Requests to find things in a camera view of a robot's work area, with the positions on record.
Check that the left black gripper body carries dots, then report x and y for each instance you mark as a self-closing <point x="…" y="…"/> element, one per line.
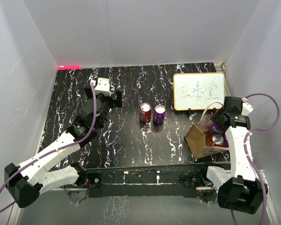
<point x="107" y="102"/>

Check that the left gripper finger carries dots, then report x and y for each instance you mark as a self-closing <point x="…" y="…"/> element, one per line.
<point x="88" y="91"/>
<point x="117" y="99"/>

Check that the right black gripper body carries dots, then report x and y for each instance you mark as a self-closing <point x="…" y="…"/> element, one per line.
<point x="217" y="117"/>

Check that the red Coke can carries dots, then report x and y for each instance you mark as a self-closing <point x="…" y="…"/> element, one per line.
<point x="145" y="112"/>
<point x="215" y="140"/>

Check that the purple fanta can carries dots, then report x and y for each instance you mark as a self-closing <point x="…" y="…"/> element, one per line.
<point x="214" y="129"/>
<point x="159" y="114"/>
<point x="225" y="143"/>

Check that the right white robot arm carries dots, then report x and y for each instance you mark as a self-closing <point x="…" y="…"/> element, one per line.
<point x="242" y="189"/>

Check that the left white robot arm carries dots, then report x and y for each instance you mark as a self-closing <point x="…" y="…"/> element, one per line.
<point x="28" y="180"/>

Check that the canvas bag with cat print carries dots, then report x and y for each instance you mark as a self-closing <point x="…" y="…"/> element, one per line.
<point x="198" y="133"/>

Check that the pink LED strip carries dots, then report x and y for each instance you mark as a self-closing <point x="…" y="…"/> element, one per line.
<point x="69" y="67"/>

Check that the yellow framed whiteboard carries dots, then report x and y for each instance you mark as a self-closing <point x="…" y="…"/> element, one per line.
<point x="196" y="90"/>

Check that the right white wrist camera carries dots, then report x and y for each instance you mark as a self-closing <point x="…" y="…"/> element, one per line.
<point x="246" y="107"/>

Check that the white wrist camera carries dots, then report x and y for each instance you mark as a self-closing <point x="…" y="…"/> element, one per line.
<point x="246" y="107"/>
<point x="102" y="86"/>

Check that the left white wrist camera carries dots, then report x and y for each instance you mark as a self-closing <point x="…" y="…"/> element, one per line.
<point x="102" y="86"/>

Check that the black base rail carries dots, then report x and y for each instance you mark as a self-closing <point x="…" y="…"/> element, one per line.
<point x="161" y="180"/>

